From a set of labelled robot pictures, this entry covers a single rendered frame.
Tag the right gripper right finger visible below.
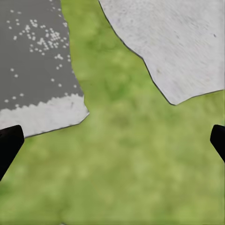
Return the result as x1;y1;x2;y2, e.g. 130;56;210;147
210;124;225;162

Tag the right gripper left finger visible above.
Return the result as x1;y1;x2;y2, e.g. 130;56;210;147
0;125;24;181

